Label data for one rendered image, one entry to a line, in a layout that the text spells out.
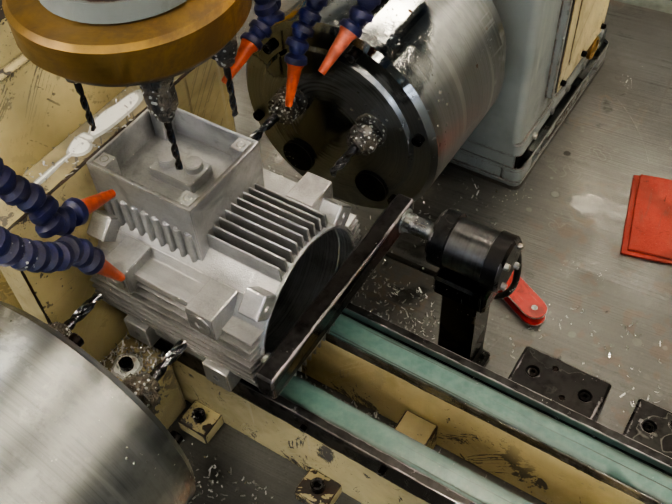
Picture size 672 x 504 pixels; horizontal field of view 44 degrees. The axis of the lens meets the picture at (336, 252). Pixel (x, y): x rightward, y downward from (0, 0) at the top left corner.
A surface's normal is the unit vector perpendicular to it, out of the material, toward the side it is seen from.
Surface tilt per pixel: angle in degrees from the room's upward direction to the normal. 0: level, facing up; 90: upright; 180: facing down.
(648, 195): 0
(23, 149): 90
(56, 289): 90
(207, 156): 0
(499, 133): 90
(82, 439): 43
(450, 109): 69
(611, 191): 0
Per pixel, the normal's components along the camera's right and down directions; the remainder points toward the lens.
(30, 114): 0.84, 0.39
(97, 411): 0.50, -0.25
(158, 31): -0.04, -0.64
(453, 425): -0.54, 0.66
